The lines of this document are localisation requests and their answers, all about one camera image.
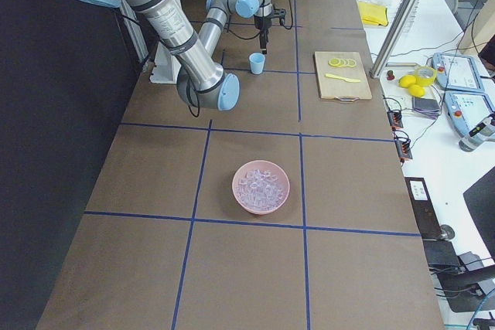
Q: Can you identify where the pink bowl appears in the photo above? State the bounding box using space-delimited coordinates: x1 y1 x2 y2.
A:
231 160 291 215

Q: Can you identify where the upper teach pendant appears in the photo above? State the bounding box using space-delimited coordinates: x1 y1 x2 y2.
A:
432 53 485 93

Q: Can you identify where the orange black connector far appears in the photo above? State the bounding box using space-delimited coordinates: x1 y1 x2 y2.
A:
387 109 403 131

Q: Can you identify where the orange black connector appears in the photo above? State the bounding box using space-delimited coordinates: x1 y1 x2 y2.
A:
393 130 412 163
387 109 403 131

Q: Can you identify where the yellow cloth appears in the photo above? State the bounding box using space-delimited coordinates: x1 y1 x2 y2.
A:
357 2 389 27

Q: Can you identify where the yellow lemon near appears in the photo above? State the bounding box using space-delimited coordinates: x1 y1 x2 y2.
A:
398 75 417 88

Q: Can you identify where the orange black connector near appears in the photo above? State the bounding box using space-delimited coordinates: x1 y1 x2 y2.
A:
393 130 412 163

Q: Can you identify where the aluminium frame post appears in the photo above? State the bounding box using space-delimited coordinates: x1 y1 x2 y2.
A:
370 0 419 78

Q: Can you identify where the yellow plastic knife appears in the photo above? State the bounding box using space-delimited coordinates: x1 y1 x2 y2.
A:
325 73 361 83

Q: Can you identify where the teach pendant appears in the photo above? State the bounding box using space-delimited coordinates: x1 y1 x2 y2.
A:
444 90 494 137
432 53 485 93

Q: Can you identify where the light blue cup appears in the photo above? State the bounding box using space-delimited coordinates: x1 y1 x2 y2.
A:
248 53 265 75

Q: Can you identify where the wooden cutting board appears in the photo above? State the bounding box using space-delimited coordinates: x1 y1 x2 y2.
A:
314 51 372 102

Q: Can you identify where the black monitor corner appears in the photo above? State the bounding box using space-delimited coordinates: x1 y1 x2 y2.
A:
463 168 495 243

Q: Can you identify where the dark purple pouch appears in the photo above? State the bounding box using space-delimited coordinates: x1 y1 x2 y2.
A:
412 97 441 119

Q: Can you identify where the lower teach pendant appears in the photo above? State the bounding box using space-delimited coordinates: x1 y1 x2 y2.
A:
444 90 494 137

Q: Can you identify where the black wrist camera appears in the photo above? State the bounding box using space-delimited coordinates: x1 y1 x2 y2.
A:
270 8 286 27

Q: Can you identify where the white camera post with base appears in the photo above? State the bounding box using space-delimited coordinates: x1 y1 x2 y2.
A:
150 43 181 85

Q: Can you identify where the clear ice cubes pile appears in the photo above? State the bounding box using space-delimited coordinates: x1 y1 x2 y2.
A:
234 168 287 213

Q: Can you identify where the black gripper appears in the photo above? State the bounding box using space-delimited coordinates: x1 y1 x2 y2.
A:
254 15 271 55

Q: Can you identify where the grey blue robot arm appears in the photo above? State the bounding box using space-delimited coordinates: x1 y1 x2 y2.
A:
79 0 275 111

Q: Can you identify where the yellow tape roll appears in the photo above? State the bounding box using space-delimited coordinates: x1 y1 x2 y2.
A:
414 66 437 87

